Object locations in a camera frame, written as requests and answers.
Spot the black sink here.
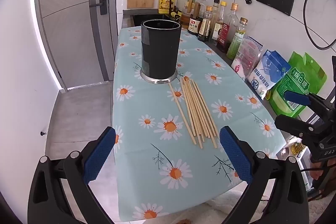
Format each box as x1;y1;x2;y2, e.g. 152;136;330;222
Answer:
133;13;172;28

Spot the pink and clear sugar bag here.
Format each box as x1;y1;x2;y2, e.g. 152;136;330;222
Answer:
231;35;263;81

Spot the black faucet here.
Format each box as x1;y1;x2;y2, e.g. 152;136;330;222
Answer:
155;0;176;15

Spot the soy sauce bottle red label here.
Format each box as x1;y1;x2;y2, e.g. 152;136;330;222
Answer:
188;2;204;36

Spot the white label bottle yellow cap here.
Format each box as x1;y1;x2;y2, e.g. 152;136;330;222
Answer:
209;1;228;45

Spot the white fluffy rug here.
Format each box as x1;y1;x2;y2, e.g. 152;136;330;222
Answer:
205;186;252;224

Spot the clear bottle with yellow cap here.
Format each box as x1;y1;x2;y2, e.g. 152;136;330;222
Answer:
186;0;198;16

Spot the green packet top right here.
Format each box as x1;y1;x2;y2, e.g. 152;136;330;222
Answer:
226;17;249;60

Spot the daisy print tablecloth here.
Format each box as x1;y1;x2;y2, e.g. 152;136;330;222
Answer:
112;26;286;223

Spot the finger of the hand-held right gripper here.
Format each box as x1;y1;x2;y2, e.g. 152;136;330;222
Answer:
284;91;336;119
274;114;332;143

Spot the black cylindrical utensil holder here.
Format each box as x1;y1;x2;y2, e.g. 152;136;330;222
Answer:
140;19;181;84

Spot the group of wooden chopsticks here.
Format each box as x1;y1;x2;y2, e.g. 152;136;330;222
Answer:
168;76;220;149

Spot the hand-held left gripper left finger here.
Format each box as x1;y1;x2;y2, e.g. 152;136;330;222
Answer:
28;126;117;224

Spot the blue and white salt bag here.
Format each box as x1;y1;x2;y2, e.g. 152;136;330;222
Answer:
248;50;292;101

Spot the gold capped bottle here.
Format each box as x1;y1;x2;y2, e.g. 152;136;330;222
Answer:
291;142;305;159

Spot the tall bottle with black cap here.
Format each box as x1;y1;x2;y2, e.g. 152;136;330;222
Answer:
211;0;221;28

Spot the dark vinegar bottle yellow cap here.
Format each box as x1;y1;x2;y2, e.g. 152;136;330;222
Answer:
197;5;214;42

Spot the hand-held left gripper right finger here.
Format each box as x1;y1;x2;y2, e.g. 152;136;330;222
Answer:
219;126;310;224

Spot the green sugar bag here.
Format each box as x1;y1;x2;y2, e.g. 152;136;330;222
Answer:
268;51;327;118

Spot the yellow and black sink item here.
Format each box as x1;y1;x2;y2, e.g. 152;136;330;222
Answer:
170;7;183;24

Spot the yellow cooking oil bottle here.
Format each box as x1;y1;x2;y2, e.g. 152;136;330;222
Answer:
159;0;173;14

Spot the grey door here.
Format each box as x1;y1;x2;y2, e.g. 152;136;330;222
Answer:
34;0;118;90

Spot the black door handle lock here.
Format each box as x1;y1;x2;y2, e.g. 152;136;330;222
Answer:
89;0;107;14

